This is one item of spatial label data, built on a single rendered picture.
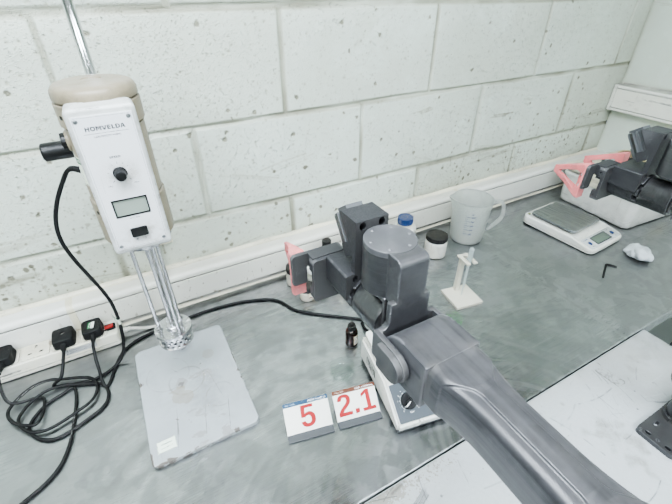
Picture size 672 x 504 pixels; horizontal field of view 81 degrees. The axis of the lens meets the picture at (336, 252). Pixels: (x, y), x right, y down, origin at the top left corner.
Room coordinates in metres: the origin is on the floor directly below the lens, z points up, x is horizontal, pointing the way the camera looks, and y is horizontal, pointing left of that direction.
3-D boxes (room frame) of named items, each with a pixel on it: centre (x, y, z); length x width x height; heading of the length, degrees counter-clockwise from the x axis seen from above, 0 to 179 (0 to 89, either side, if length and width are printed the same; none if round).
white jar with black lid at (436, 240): (1.03, -0.31, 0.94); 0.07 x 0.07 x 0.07
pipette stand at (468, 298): (0.82, -0.34, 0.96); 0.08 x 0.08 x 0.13; 20
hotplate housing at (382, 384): (0.54, -0.14, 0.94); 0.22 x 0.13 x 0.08; 18
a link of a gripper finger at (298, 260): (0.44, 0.04, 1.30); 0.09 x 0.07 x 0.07; 29
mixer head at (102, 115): (0.52, 0.31, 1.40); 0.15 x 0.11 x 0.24; 29
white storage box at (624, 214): (1.37, -1.10, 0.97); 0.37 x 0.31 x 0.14; 115
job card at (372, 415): (0.47, -0.04, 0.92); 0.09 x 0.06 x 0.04; 107
